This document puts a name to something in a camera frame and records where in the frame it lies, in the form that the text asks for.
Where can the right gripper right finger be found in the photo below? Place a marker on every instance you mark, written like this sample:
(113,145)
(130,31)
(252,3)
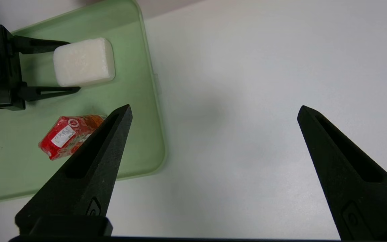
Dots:
(348,178)

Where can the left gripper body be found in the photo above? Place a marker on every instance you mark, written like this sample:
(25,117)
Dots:
(5,67)

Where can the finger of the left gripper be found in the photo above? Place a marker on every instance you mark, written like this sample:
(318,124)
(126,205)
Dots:
(35,45)
(45,92)

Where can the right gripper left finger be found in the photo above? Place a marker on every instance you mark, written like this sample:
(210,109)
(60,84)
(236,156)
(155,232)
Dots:
(89,171)

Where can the white soap bar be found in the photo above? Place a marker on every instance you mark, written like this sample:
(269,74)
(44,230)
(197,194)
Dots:
(84,62)

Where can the red snack packet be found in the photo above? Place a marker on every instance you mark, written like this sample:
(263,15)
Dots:
(66,134)

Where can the light green plastic tray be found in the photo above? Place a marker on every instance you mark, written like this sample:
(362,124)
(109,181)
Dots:
(129,111)

